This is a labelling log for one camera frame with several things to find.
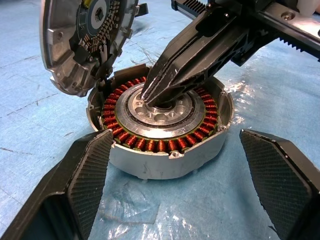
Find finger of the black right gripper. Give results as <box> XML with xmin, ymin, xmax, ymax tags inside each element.
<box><xmin>140</xmin><ymin>6</ymin><xmax>249</xmax><ymax>102</ymax></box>
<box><xmin>146</xmin><ymin>26</ymin><xmax>279</xmax><ymax>105</ymax></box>

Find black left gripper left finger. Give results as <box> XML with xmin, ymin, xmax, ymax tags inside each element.
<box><xmin>0</xmin><ymin>129</ymin><xmax>114</xmax><ymax>240</ymax></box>

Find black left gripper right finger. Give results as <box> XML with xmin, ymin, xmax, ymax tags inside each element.
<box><xmin>239</xmin><ymin>128</ymin><xmax>320</xmax><ymax>240</ymax></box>

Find silver motor housing copper coils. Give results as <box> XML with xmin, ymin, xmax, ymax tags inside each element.
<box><xmin>85</xmin><ymin>63</ymin><xmax>235</xmax><ymax>181</ymax></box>

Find silver motor cover circuit board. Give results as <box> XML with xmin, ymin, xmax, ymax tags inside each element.
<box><xmin>39</xmin><ymin>0</ymin><xmax>140</xmax><ymax>98</ymax></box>

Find black rotor disc with shaft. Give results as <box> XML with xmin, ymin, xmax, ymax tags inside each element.
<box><xmin>134</xmin><ymin>3</ymin><xmax>149</xmax><ymax>18</ymax></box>

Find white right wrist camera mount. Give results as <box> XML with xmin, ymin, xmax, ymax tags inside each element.
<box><xmin>298</xmin><ymin>0</ymin><xmax>317</xmax><ymax>17</ymax></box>

